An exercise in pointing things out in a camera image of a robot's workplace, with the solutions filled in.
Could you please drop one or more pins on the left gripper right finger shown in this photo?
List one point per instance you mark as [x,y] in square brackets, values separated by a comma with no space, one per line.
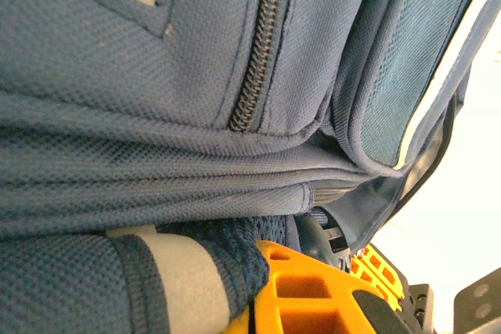
[381,275]

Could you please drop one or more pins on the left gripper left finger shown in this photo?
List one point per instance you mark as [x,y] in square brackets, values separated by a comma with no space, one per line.
[305,310]

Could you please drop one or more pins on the navy blue backpack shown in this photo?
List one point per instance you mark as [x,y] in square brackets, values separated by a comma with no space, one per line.
[117,95]

